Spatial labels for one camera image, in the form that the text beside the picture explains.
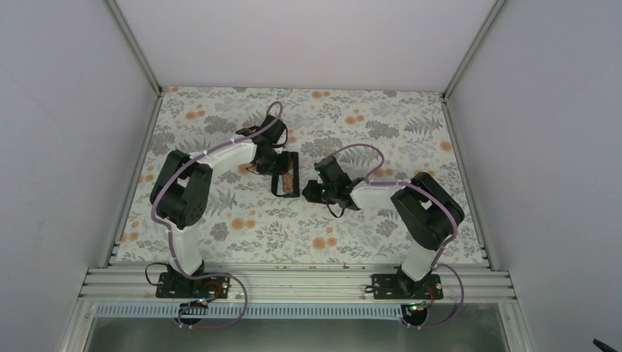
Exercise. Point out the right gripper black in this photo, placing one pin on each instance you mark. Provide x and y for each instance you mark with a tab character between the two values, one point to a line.
312	194

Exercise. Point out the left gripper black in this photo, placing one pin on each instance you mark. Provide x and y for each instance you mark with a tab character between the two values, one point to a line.
282	168

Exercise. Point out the clear orange sunglasses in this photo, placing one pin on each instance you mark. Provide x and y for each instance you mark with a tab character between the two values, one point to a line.
288	180

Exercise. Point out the black glasses case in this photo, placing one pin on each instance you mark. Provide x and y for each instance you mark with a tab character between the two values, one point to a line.
276	180

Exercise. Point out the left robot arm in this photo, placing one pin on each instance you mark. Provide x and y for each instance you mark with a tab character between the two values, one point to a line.
179	197

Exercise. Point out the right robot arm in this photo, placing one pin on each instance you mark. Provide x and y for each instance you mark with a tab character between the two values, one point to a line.
429	213

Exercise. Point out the floral table mat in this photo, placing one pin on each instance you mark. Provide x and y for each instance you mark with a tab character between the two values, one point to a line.
392	135

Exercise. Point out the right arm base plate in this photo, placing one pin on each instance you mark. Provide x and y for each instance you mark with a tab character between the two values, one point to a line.
394	287

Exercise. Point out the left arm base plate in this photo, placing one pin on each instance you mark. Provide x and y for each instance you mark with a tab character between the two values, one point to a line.
174	285

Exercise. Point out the aluminium rail base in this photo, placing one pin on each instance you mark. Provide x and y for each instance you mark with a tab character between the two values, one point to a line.
293	308

